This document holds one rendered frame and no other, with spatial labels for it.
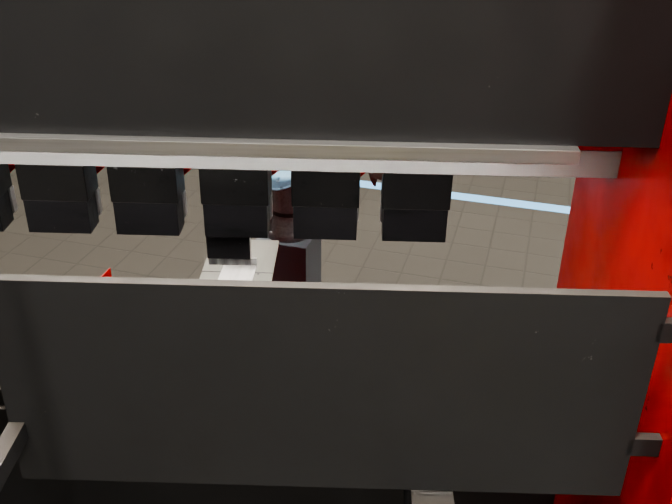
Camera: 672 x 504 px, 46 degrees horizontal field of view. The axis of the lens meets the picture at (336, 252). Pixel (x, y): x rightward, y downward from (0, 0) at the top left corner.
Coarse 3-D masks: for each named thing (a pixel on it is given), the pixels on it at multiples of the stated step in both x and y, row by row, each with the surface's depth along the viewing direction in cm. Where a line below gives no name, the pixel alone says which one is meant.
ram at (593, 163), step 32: (0, 160) 170; (32, 160) 170; (64, 160) 170; (96, 160) 170; (128, 160) 169; (160, 160) 169; (192, 160) 169; (224, 160) 169; (256, 160) 169; (288, 160) 169; (320, 160) 168; (352, 160) 168; (608, 160) 167
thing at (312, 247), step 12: (312, 240) 264; (288, 252) 260; (300, 252) 259; (312, 252) 266; (276, 264) 263; (288, 264) 262; (300, 264) 261; (312, 264) 268; (276, 276) 266; (288, 276) 264; (300, 276) 263; (312, 276) 271
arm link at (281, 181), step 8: (272, 176) 255; (280, 176) 253; (288, 176) 252; (272, 184) 255; (280, 184) 253; (288, 184) 252; (272, 192) 256; (280, 192) 254; (288, 192) 253; (272, 200) 258; (280, 200) 255; (288, 200) 255; (280, 208) 257; (288, 208) 256
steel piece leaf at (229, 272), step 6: (252, 258) 201; (252, 264) 202; (222, 270) 199; (228, 270) 199; (234, 270) 199; (240, 270) 199; (246, 270) 199; (252, 270) 199; (222, 276) 196; (228, 276) 196; (234, 276) 197; (240, 276) 197; (246, 276) 197; (252, 276) 197
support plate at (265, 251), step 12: (252, 240) 214; (264, 240) 214; (276, 240) 214; (252, 252) 208; (264, 252) 208; (276, 252) 208; (204, 264) 202; (264, 264) 202; (204, 276) 197; (216, 276) 197; (264, 276) 197
